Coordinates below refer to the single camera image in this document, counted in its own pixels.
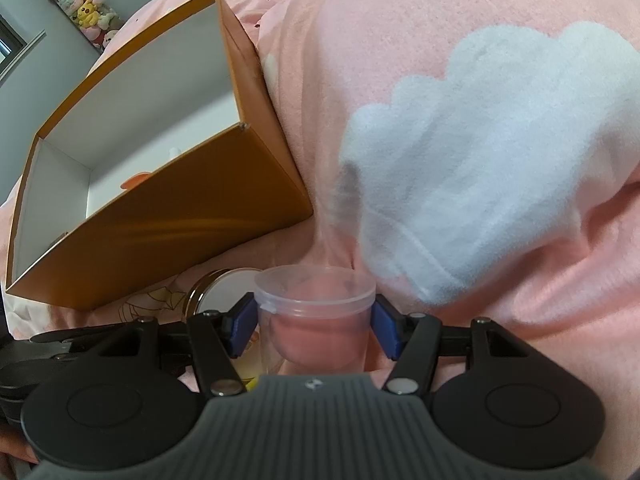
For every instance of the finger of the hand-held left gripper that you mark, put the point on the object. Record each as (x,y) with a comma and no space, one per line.
(80,336)

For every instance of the round gold compact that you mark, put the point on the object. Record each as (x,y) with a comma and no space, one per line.
(227,290)

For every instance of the orange cardboard box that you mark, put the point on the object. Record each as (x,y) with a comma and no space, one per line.
(190,220)

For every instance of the clear plastic cup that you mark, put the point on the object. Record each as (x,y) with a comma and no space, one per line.
(315,320)

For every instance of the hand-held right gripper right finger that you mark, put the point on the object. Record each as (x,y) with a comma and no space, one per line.
(385,327)

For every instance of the pink pump bottle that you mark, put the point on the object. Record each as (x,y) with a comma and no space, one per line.
(136,181)

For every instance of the hanging column of plush toys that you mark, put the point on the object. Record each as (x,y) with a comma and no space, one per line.
(80,5)

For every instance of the yellow item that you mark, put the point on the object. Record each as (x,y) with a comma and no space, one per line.
(249,377)

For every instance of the window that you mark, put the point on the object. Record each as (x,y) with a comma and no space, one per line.
(12,45)

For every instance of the pink cloud-print blanket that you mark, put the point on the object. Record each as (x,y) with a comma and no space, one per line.
(475,135)

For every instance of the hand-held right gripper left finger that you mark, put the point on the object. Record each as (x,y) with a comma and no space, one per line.
(239,327)

